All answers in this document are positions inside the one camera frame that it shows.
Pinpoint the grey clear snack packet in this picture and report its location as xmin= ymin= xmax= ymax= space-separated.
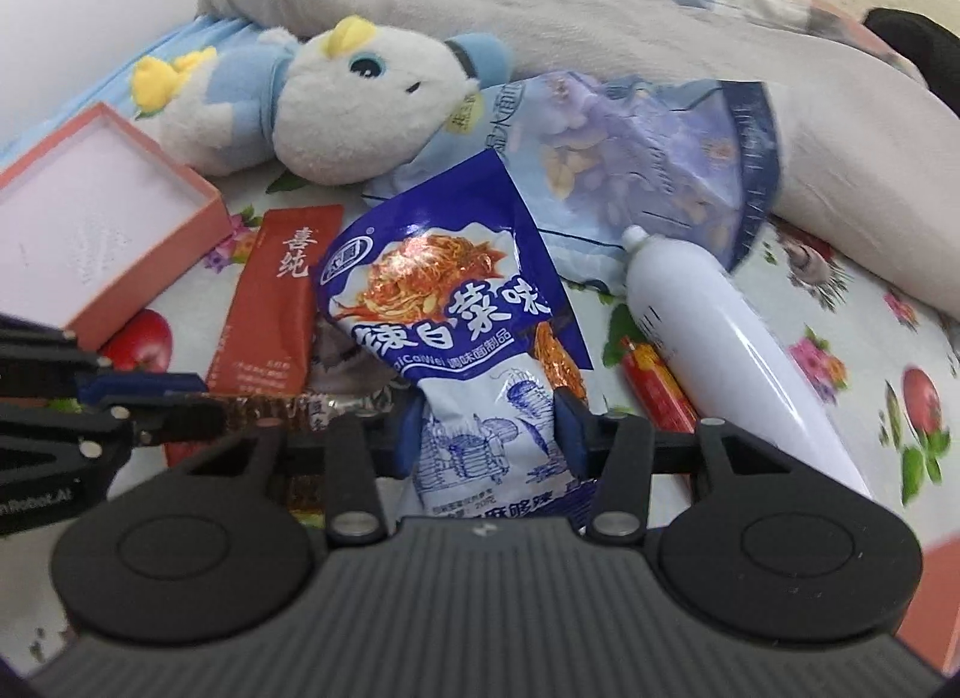
xmin=307 ymin=319 xmax=410 ymax=414

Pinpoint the small red sausage stick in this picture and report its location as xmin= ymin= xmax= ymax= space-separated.
xmin=619 ymin=338 xmax=702 ymax=436

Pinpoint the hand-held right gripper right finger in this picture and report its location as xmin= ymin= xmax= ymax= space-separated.
xmin=553 ymin=390 xmax=792 ymax=545

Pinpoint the white and blue plush toy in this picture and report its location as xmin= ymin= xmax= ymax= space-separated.
xmin=131 ymin=15 xmax=515 ymax=187

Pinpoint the white bottle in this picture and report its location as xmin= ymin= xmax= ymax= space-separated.
xmin=619 ymin=224 xmax=875 ymax=500

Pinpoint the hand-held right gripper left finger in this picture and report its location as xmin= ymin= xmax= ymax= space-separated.
xmin=184 ymin=392 xmax=428 ymax=549

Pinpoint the dark red sachet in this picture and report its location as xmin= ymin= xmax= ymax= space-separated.
xmin=206 ymin=204 xmax=346 ymax=397

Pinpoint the large purple snack bag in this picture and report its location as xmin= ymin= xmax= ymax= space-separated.
xmin=360 ymin=71 xmax=785 ymax=294

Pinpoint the blue and white snack packet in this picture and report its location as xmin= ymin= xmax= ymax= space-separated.
xmin=315 ymin=149 xmax=595 ymax=526

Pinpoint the shallow pink box lid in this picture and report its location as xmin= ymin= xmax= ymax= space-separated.
xmin=0 ymin=101 xmax=232 ymax=354

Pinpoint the floral bed sheet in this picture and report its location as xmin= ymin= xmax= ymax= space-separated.
xmin=0 ymin=143 xmax=960 ymax=669

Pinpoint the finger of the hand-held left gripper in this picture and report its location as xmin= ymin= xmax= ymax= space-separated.
xmin=0 ymin=314 xmax=209 ymax=400
xmin=0 ymin=398 xmax=227 ymax=478

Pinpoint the black clothing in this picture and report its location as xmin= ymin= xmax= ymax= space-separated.
xmin=862 ymin=8 xmax=960 ymax=114

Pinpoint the grey blanket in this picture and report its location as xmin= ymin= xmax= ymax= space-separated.
xmin=196 ymin=0 xmax=960 ymax=328

